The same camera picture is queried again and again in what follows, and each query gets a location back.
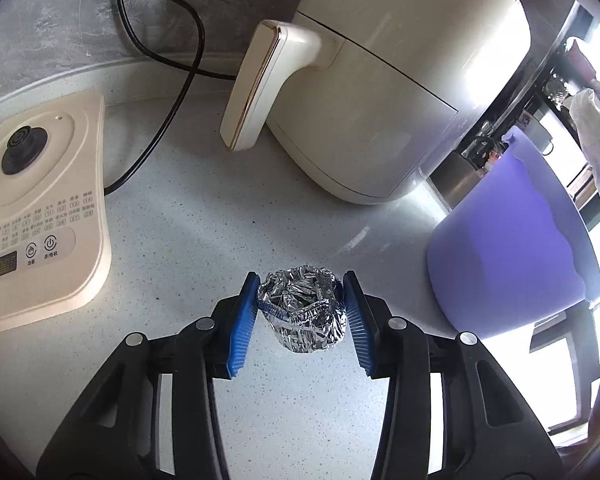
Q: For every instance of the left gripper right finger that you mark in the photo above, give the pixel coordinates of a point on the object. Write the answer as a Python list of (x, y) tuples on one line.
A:
[(451, 410)]

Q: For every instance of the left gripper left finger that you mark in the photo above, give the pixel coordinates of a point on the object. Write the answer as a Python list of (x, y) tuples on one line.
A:
[(111, 430)]

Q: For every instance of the aluminium foil cup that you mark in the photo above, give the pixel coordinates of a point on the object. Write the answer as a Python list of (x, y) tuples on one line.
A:
[(304, 306)]

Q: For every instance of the purple plastic trash bin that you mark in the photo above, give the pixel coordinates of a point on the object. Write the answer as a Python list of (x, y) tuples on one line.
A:
[(514, 251)]

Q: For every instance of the cream induction cooker base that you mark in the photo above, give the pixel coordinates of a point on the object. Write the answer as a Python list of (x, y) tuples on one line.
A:
[(55, 252)]

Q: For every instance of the cream air fryer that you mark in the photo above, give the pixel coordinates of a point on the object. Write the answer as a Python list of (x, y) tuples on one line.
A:
[(369, 96)]

